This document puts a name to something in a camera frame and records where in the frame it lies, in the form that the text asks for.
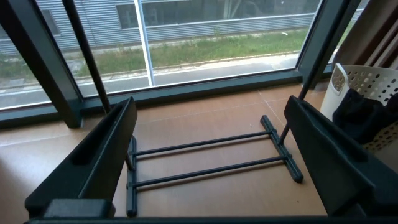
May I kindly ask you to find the black garment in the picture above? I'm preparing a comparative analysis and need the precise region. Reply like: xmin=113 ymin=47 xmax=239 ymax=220
xmin=331 ymin=88 xmax=389 ymax=145

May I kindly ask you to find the window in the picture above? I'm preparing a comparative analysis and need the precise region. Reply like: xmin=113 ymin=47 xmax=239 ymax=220
xmin=0 ymin=0 xmax=371 ymax=130

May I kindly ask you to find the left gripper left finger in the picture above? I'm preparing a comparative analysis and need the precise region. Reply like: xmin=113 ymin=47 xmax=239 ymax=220
xmin=24 ymin=96 xmax=138 ymax=218

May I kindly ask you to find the black clothes rack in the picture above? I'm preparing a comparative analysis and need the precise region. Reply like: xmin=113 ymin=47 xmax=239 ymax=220
xmin=62 ymin=0 xmax=354 ymax=218

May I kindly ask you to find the white laundry basket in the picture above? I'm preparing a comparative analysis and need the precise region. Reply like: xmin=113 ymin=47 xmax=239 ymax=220
xmin=319 ymin=63 xmax=398 ymax=153

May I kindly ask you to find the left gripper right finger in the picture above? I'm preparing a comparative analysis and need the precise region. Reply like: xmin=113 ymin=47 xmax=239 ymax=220
xmin=284 ymin=95 xmax=398 ymax=217

